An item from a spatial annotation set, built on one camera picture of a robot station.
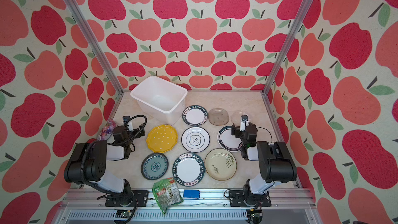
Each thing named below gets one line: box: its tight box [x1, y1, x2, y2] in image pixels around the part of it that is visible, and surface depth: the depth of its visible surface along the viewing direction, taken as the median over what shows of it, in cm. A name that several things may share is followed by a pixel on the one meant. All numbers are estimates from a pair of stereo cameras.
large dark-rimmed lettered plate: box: [172, 152, 206, 187], surface depth 84 cm
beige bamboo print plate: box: [204, 148, 238, 181], surface depth 86 cm
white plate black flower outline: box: [181, 126, 211, 153], surface depth 96 cm
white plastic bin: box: [130, 76, 189, 125], surface depth 102 cm
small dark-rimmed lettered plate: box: [182, 105, 209, 126], surface depth 110 cm
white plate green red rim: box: [217, 126, 243, 153], surface depth 95 cm
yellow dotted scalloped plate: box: [146, 124, 179, 153], surface depth 97 cm
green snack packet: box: [152, 177, 184, 215], surface depth 76 cm
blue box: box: [182, 189, 201, 199], surface depth 77 cm
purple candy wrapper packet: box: [96, 119, 117, 142], surface depth 95 cm
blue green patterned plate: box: [140, 152, 169, 181], surface depth 86 cm
